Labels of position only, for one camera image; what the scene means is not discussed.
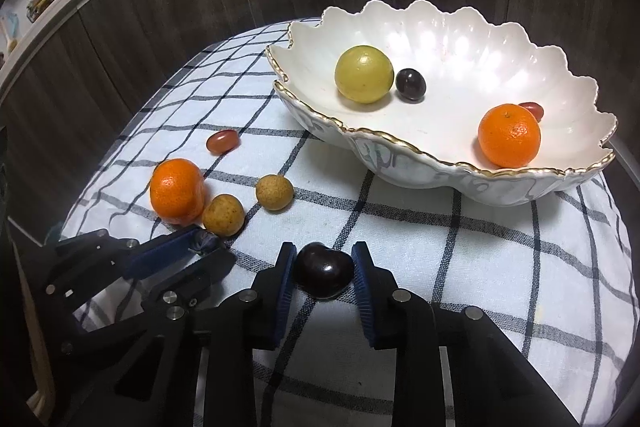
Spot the orange mandarin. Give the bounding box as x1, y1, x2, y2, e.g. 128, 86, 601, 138
477, 104, 542, 169
149, 158, 207, 226

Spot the small dark blueberry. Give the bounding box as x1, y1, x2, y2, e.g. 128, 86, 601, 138
189, 231, 221, 258

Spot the red grape tomato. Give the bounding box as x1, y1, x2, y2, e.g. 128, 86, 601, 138
517, 102, 545, 124
206, 130, 241, 154

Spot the yellow-green round fruit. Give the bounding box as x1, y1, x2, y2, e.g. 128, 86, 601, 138
334, 45, 395, 104

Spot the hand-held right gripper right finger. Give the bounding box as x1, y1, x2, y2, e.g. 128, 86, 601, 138
351, 242, 571, 427

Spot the brown longan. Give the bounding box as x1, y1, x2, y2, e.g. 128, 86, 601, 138
201, 194, 246, 238
255, 174, 294, 211

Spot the checked white cloth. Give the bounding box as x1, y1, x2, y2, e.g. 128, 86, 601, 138
42, 19, 636, 427

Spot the white scalloped bowl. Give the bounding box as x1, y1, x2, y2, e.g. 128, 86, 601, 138
266, 0, 618, 206

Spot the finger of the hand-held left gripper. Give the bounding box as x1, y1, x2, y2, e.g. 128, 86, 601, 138
42, 226, 221, 280
42, 249, 237, 365

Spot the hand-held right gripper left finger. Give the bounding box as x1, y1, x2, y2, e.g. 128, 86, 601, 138
75, 242, 297, 427

